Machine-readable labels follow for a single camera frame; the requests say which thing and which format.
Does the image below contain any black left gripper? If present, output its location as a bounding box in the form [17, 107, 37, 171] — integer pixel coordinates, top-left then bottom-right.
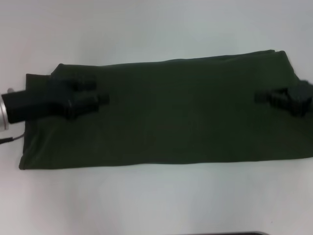
[1, 75, 110, 123]

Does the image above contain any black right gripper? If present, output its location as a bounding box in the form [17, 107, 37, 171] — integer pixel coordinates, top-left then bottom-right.
[255, 79, 313, 116]

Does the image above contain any dark green FREE! t-shirt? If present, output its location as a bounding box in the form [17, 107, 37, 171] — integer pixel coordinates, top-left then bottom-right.
[18, 49, 313, 171]

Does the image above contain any dark grey gripper cable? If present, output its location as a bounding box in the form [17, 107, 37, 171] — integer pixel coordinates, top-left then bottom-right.
[0, 132, 25, 144]

